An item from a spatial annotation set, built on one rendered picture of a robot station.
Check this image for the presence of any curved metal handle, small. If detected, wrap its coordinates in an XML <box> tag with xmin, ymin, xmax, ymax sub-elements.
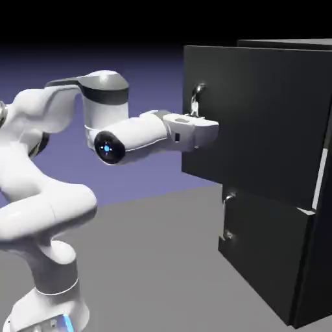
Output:
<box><xmin>219</xmin><ymin>191</ymin><xmax>237</xmax><ymax>241</ymax></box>

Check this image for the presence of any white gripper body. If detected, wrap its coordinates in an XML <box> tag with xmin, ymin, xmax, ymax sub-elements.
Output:
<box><xmin>162</xmin><ymin>113</ymin><xmax>220</xmax><ymax>153</ymax></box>

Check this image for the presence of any black cabinet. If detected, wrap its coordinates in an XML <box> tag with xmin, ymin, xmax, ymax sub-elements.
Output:
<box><xmin>217</xmin><ymin>38</ymin><xmax>332</xmax><ymax>329</ymax></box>

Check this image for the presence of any curved metal handle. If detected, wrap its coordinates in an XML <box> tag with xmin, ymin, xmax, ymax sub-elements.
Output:
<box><xmin>188</xmin><ymin>82</ymin><xmax>208</xmax><ymax>118</ymax></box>
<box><xmin>219</xmin><ymin>191</ymin><xmax>237</xmax><ymax>241</ymax></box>

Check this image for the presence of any black cabinet door with handle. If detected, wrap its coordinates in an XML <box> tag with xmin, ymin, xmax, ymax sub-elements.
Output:
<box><xmin>181</xmin><ymin>45</ymin><xmax>332</xmax><ymax>211</ymax></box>

